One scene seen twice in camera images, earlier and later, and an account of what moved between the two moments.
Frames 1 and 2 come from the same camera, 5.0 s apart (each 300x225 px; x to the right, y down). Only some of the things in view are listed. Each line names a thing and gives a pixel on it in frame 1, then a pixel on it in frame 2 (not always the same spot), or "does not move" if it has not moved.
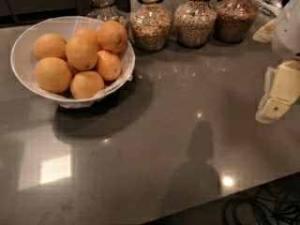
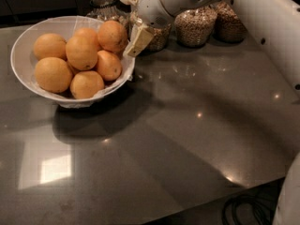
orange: (52, 75) does not move
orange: (112, 37) does not move
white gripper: (288, 32) to (150, 7)
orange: (50, 45) does not move
